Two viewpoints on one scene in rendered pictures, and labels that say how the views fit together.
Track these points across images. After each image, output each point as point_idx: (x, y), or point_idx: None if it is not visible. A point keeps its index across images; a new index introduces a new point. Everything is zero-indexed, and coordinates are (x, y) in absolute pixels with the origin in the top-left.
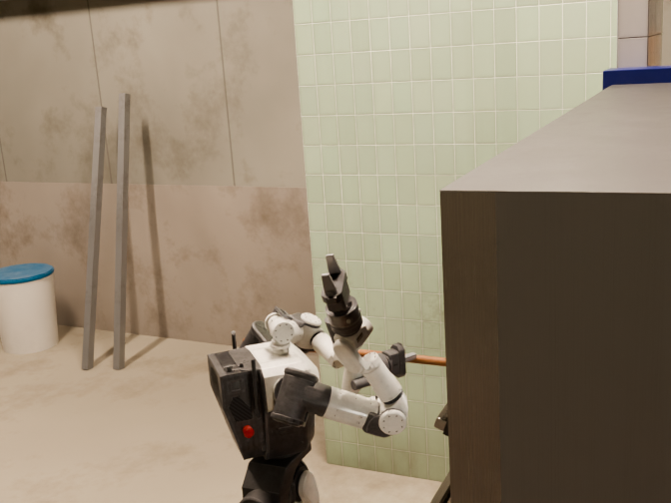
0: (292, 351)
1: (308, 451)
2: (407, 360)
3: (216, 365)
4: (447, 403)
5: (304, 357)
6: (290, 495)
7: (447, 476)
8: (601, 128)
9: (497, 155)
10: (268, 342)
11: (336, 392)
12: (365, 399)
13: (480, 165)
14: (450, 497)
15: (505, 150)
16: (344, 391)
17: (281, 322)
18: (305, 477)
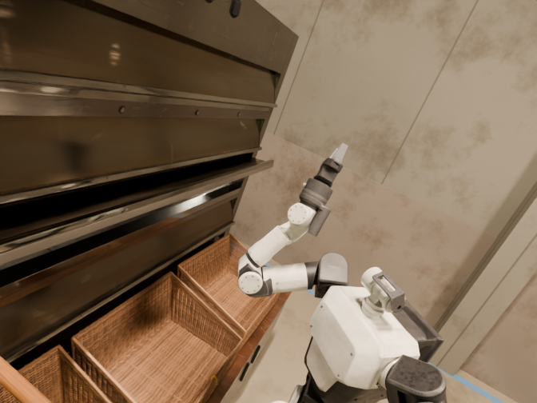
0: (358, 308)
1: (304, 393)
2: None
3: (416, 312)
4: (279, 91)
5: (341, 294)
6: (306, 381)
7: (248, 167)
8: None
9: (279, 20)
10: (396, 341)
11: (299, 263)
12: (273, 268)
13: (286, 26)
14: (270, 116)
15: (275, 17)
16: (292, 267)
17: (377, 267)
18: (298, 385)
